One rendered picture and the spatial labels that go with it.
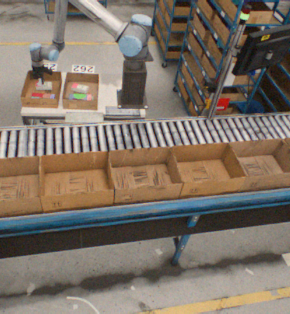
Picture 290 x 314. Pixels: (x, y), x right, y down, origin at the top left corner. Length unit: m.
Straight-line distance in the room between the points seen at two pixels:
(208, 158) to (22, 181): 1.20
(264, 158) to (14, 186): 1.66
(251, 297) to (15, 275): 1.83
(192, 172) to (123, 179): 0.45
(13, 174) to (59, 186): 0.29
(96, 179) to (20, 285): 1.10
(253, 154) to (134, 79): 1.06
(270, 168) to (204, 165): 0.45
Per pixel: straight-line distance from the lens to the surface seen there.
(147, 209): 1.80
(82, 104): 2.57
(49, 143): 2.35
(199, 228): 2.14
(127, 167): 2.00
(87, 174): 1.95
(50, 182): 1.94
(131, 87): 2.55
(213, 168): 2.12
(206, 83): 2.50
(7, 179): 2.02
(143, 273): 2.61
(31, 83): 2.92
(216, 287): 2.70
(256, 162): 2.29
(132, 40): 2.15
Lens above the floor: 2.42
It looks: 49 degrees down
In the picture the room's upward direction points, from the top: 8 degrees clockwise
